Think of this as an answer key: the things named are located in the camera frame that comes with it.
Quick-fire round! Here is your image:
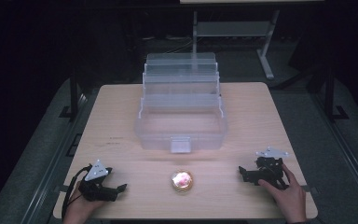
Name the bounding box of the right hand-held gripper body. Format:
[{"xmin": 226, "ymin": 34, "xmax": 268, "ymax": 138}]
[{"xmin": 252, "ymin": 147, "xmax": 290, "ymax": 190}]

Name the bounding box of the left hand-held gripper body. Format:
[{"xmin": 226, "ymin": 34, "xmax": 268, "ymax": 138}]
[{"xmin": 78, "ymin": 159, "xmax": 118, "ymax": 203}]

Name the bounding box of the person's right hand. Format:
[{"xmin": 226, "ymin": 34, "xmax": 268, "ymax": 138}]
[{"xmin": 257, "ymin": 163, "xmax": 308, "ymax": 224}]

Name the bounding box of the person's left hand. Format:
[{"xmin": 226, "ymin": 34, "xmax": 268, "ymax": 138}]
[{"xmin": 62, "ymin": 181, "xmax": 106, "ymax": 224}]

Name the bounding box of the round gold-rimmed pink container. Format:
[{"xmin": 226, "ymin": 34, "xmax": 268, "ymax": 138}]
[{"xmin": 171, "ymin": 169, "xmax": 195, "ymax": 193}]

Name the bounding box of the black metal stand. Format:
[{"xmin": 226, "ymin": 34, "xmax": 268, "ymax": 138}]
[
  {"xmin": 58, "ymin": 66, "xmax": 82, "ymax": 121},
  {"xmin": 322, "ymin": 66, "xmax": 350, "ymax": 122}
]

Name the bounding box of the clear plastic tiered storage box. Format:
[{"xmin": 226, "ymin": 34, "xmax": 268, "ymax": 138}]
[{"xmin": 133, "ymin": 51, "xmax": 229, "ymax": 154}]

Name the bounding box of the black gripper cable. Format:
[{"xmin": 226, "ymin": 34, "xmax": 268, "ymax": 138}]
[{"xmin": 61, "ymin": 164, "xmax": 93, "ymax": 219}]

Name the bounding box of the floor cable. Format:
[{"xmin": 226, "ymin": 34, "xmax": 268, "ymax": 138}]
[{"xmin": 163, "ymin": 36, "xmax": 194, "ymax": 54}]

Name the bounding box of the white metal desk frame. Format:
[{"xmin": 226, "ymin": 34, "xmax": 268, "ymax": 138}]
[{"xmin": 191, "ymin": 8, "xmax": 282, "ymax": 80}]

